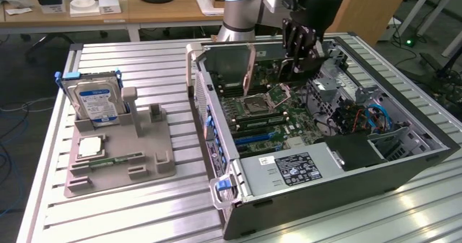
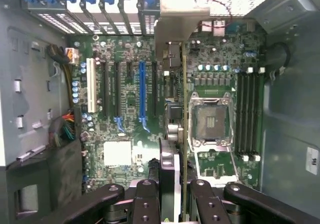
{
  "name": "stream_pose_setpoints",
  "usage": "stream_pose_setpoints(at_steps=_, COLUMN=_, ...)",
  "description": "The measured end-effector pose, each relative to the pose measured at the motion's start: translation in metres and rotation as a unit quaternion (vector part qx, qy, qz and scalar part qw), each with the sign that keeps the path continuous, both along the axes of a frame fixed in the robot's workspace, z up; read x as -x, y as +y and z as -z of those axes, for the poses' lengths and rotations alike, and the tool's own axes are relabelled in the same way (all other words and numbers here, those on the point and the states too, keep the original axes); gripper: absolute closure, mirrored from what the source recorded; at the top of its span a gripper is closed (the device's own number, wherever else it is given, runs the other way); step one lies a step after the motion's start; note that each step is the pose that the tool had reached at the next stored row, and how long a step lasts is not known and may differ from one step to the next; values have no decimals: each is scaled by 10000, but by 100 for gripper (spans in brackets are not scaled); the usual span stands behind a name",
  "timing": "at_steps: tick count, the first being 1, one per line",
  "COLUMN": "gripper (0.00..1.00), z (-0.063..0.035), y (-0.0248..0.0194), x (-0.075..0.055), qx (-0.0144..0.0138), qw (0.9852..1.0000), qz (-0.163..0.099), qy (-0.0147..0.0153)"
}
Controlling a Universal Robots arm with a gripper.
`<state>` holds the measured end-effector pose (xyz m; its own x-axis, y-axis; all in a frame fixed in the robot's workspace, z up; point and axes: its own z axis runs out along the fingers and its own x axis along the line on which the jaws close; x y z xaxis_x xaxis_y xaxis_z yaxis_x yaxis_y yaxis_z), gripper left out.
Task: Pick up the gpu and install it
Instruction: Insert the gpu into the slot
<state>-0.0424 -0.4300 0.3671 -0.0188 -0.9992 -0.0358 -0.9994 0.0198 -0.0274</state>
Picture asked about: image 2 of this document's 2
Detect coloured power wire bundle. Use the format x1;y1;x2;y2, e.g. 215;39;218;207
48;106;83;149

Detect white sticker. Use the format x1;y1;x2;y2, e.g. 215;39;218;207
306;146;320;176

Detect silver chipset heatsink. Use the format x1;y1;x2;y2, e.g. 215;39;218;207
103;141;133;167

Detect white expansion slot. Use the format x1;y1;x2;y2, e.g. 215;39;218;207
85;57;98;113

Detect RAM slot white clips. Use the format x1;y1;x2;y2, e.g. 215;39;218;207
254;66;266;161
243;66;253;162

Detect green motherboard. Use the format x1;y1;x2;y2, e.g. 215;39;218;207
66;21;266;195

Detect short black expansion slot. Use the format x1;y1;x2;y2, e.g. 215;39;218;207
125;61;134;78

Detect long black expansion slot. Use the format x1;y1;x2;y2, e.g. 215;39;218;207
100;60;110;118
113;61;125;132
150;60;159;118

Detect black open PC case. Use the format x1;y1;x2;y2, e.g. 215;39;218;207
0;0;320;224

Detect blue expansion slot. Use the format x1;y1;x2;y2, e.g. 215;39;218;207
138;60;151;133

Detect RAM slot black clips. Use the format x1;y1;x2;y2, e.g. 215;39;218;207
249;70;259;160
236;70;247;160

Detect CPU socket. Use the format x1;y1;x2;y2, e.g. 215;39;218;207
188;91;235;152

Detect yellow black power wire bundle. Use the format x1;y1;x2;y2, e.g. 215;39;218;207
46;43;81;107

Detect black plastic shroud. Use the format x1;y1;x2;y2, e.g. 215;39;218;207
6;140;85;224

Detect grey power supply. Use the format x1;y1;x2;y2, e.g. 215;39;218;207
0;8;73;167

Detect thin red wire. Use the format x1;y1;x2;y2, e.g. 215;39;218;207
195;0;234;36

